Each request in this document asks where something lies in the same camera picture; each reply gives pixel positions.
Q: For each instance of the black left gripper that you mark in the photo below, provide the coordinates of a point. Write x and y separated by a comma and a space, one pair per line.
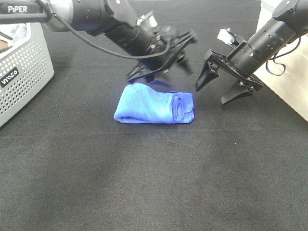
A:
154, 69

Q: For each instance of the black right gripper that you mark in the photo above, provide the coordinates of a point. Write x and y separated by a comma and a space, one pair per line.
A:
242, 88

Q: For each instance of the blue microfiber towel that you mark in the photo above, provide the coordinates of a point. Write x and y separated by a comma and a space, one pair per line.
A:
142, 104

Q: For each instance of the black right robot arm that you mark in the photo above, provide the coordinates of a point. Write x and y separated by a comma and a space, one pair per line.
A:
289, 22

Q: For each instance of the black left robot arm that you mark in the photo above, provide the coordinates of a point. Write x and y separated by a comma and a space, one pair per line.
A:
156, 48

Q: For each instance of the white plastic storage crate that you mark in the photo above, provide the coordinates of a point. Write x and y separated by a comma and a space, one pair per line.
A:
287, 76

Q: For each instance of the grey perforated laundry basket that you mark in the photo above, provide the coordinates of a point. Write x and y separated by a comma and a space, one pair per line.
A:
25, 68

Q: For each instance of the grey towel in basket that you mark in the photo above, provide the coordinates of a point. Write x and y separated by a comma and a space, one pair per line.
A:
19, 31

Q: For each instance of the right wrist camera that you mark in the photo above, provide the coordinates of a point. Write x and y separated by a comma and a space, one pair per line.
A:
227, 37

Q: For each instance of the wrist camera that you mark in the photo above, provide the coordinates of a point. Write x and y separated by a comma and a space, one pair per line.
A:
147, 20
227, 37

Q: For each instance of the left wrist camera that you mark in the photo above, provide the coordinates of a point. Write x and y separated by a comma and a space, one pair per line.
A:
147, 20

